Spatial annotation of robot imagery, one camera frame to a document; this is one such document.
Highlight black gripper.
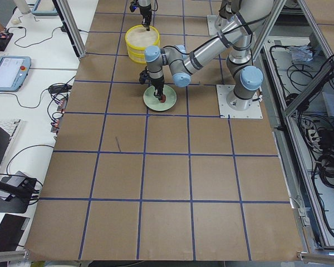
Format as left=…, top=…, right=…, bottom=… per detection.
left=129, top=0, right=152, bottom=31
left=139, top=69, right=165, bottom=100

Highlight brown half-moon bun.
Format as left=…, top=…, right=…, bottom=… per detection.
left=159, top=95, right=166, bottom=103

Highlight yellow bamboo steamer layer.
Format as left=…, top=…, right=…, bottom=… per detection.
left=125, top=25, right=160, bottom=51
left=127, top=46, right=146, bottom=64

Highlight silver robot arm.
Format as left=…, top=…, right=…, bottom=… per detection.
left=139, top=0, right=273, bottom=111
left=129, top=0, right=159, bottom=31

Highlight light green round plate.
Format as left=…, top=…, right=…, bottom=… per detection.
left=143, top=85, right=177, bottom=112

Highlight black power adapter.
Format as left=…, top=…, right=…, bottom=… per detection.
left=48, top=84, right=72, bottom=94

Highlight white keyboard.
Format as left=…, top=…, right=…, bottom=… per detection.
left=0, top=118, right=23, bottom=141

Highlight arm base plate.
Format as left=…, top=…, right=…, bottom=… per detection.
left=216, top=85, right=263, bottom=119
left=207, top=15, right=222, bottom=37

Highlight aluminium frame post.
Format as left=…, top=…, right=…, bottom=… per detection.
left=52, top=0, right=86, bottom=59

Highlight coiled black cables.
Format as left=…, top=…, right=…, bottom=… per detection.
left=311, top=151, right=334, bottom=190

